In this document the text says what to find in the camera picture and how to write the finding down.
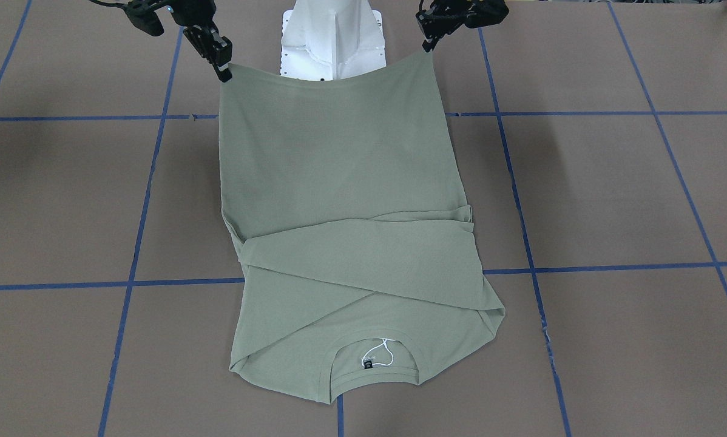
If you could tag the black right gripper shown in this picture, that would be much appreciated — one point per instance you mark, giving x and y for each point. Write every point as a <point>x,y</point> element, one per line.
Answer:
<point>195,12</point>

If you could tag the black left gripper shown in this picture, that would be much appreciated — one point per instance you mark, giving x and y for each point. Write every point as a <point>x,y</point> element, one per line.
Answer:
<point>459,13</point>

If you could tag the green long-sleeve shirt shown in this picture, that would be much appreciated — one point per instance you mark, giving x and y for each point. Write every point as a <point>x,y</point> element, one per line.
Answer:
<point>355,238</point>

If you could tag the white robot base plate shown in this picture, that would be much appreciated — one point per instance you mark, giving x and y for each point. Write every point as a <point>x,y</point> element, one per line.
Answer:
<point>329,40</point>

